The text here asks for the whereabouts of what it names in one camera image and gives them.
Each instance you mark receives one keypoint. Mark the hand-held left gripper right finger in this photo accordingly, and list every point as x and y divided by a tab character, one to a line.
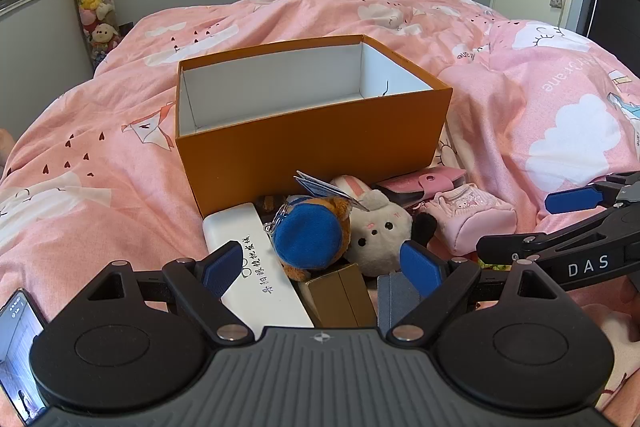
421	266

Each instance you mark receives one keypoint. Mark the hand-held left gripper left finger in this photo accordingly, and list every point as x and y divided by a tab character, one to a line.
222	268

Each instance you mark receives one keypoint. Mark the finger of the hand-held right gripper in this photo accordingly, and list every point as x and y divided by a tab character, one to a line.
575	199
590	259

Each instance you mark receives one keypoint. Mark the white bunny plush toy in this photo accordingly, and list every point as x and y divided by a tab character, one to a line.
375	232

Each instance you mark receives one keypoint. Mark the white glasses case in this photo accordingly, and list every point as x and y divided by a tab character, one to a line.
280	292

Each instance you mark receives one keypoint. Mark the pink printed pouch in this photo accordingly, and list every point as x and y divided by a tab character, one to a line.
470	217

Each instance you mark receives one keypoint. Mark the gold cardboard box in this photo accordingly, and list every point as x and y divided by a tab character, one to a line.
335	297

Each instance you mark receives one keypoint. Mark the orange cardboard box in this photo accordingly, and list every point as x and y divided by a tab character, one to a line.
310	147

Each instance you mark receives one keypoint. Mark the grey fabric wallet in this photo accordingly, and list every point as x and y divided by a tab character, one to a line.
390	302

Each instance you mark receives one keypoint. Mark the small colourful toy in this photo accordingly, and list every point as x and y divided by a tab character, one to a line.
492	266

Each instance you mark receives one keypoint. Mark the pink snap wallet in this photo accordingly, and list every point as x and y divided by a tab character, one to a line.
425	184

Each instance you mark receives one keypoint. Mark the pink printed blanket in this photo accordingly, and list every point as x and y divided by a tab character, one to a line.
100	157

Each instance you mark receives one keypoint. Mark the smartphone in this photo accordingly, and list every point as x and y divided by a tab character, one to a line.
20	347

